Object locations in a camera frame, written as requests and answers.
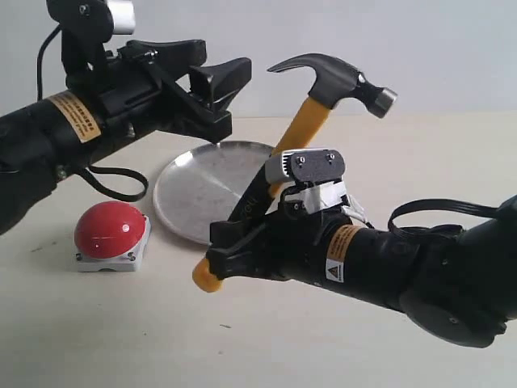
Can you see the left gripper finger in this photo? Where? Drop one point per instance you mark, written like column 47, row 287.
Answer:
column 203, row 111
column 174, row 58

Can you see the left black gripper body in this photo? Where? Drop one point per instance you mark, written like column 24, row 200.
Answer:
column 125, row 86

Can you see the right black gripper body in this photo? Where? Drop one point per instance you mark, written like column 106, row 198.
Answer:
column 298, row 246

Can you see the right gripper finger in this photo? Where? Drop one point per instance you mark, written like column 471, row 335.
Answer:
column 253, row 262
column 235, row 233

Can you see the yellow black claw hammer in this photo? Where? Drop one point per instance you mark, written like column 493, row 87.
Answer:
column 335, row 80

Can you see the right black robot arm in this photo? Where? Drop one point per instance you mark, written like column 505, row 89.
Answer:
column 455, row 283

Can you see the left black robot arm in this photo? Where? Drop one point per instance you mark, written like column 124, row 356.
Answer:
column 56, row 137

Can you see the red dome push button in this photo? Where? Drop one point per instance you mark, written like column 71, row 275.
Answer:
column 111, row 236

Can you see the round steel plate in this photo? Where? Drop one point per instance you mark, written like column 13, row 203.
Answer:
column 203, row 185

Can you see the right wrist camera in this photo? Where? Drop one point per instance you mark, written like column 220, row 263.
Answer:
column 311, row 180

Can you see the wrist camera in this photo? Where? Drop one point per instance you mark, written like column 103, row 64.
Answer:
column 311, row 180
column 86, row 26

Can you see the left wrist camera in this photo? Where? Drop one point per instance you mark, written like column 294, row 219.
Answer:
column 86, row 26

